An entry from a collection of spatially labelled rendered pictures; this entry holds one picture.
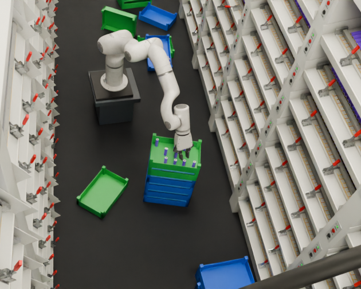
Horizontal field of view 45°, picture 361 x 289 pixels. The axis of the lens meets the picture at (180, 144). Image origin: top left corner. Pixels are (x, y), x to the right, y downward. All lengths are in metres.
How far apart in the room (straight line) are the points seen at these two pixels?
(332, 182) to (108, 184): 1.59
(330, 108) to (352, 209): 0.42
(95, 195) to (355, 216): 1.73
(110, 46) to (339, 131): 1.54
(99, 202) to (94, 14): 1.99
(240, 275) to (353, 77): 1.43
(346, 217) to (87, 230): 1.62
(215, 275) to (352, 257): 2.15
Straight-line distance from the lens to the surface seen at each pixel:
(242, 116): 2.78
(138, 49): 2.50
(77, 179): 3.01
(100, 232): 2.81
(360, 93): 1.73
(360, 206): 1.72
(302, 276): 0.58
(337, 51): 1.86
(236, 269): 2.74
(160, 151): 2.66
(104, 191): 2.95
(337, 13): 1.89
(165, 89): 2.39
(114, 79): 3.06
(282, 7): 2.35
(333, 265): 0.57
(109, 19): 4.09
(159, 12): 4.36
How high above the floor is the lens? 2.52
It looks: 51 degrees down
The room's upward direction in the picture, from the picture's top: 14 degrees clockwise
